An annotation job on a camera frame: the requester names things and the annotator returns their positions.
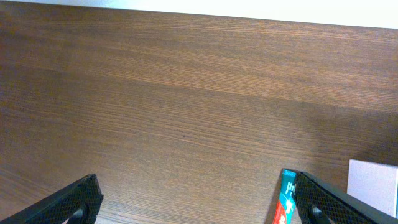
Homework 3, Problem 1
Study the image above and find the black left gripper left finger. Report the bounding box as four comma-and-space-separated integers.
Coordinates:
1, 174, 104, 224

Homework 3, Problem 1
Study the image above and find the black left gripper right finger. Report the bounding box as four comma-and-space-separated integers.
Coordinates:
293, 172, 397, 224

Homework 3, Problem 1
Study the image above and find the green red toothpaste tube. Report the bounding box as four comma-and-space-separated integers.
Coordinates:
272, 169, 297, 224

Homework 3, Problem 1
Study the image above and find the white cardboard box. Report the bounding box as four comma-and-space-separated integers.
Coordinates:
347, 159, 397, 218

